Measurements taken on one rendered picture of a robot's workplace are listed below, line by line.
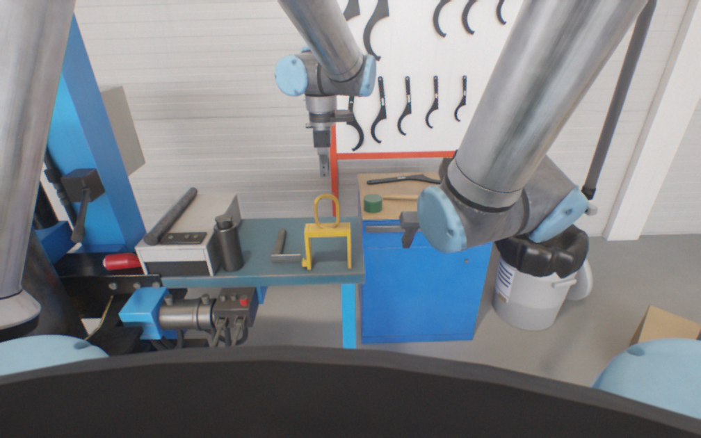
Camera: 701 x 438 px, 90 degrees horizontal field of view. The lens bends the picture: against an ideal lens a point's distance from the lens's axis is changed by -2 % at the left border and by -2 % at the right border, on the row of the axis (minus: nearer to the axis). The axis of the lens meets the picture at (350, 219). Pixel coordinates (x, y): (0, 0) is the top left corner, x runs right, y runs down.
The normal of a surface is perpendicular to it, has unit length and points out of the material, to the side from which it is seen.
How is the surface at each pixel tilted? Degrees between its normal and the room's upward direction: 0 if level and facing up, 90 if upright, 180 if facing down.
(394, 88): 90
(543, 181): 29
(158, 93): 90
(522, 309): 93
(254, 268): 0
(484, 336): 0
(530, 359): 0
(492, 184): 106
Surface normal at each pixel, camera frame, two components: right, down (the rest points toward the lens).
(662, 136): 0.03, 0.49
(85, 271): -0.01, -0.87
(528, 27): -0.95, 0.14
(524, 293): -0.58, 0.45
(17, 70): 0.93, 0.15
